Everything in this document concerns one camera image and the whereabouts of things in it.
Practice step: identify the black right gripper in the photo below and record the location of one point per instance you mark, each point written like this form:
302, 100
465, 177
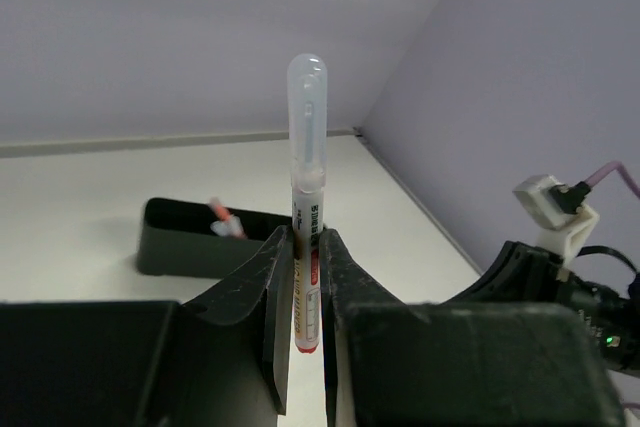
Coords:
524, 273

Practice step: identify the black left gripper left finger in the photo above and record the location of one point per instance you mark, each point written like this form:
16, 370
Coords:
245, 333

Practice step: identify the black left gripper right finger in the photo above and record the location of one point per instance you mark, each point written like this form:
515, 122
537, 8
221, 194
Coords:
343, 282

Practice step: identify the orange highlighter pen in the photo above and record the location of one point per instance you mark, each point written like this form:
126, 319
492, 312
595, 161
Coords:
223, 214

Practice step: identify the clear marker cap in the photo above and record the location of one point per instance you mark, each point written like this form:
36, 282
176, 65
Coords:
307, 93

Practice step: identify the black stationery container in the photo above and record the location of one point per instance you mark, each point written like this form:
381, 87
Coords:
177, 239

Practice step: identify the white pen in container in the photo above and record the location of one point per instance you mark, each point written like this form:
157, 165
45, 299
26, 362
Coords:
220, 229

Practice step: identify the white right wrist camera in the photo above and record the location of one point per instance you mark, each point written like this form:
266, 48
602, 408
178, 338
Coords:
565, 220

